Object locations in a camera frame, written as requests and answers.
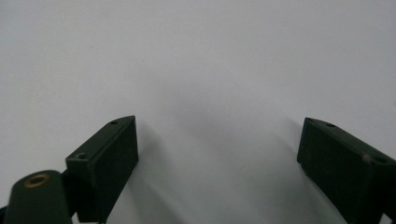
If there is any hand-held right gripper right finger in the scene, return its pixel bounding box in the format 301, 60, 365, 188
296, 117, 396, 224

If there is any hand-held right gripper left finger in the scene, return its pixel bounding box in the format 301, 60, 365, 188
65, 115, 140, 224

